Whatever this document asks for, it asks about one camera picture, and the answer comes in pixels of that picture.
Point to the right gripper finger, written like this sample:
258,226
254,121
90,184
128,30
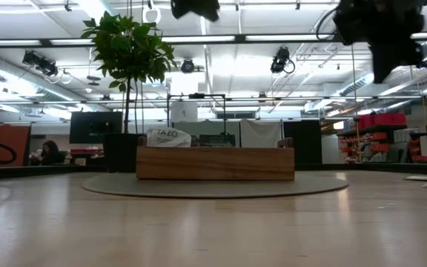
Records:
387,61

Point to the white orange Tazo tea bag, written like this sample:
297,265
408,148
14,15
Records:
169,139

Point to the dark blue tea bag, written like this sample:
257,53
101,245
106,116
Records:
217,141

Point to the wooden compartment tea box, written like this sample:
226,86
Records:
213,163

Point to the black overhead beam with lights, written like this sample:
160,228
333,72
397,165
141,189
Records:
243,37

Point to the shelf with red bins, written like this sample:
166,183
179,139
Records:
380,119

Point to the green plant in black pot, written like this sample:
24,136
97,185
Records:
132,52

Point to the black partition panel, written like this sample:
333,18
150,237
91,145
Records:
302,141

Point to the grey partition panel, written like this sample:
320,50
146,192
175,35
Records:
213,128

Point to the white hanging cloth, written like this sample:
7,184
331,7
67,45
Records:
259,133

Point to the black ceiling spotlights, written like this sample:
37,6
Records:
39,63

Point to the cluttered background table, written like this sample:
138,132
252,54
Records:
87,151

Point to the round grey table mat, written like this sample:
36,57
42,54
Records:
213,189

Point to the person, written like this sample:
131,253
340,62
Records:
50,152

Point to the black metal stand frame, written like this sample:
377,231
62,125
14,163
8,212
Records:
196,95

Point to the black ceiling camera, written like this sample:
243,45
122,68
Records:
280,59

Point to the black wall monitor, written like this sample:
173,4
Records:
87,128

